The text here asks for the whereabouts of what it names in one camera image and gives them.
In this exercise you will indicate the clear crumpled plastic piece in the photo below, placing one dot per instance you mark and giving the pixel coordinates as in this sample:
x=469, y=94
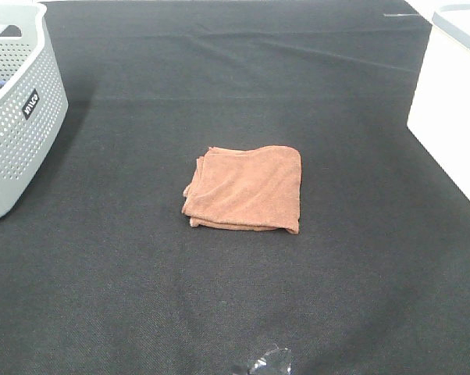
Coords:
x=275, y=361

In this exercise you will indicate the grey perforated plastic basket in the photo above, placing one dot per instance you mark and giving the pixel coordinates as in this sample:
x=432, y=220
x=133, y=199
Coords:
x=33, y=102

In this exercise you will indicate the black table cloth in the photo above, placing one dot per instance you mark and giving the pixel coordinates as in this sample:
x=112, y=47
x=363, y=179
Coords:
x=101, y=273

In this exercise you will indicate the brown towel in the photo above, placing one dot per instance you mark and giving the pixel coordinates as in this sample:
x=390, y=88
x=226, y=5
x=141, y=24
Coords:
x=246, y=190

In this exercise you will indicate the white box with grey rim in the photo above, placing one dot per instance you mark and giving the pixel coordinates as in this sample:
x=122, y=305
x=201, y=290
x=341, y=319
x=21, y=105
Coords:
x=439, y=116

